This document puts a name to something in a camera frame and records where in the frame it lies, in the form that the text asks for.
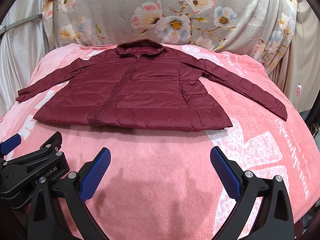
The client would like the grey floral quilt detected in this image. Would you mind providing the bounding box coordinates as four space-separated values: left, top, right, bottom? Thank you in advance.
42 0 297 73

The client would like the beige satin curtain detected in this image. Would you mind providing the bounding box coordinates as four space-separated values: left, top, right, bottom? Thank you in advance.
1 0 49 116

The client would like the maroon puffer jacket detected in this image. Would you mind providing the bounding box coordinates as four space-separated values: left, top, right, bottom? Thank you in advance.
17 39 287 132

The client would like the pink fleece blanket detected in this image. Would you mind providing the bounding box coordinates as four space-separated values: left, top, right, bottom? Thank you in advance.
1 45 319 239

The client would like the white cord with switch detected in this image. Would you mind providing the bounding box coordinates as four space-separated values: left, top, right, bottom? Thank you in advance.
294 2 307 111

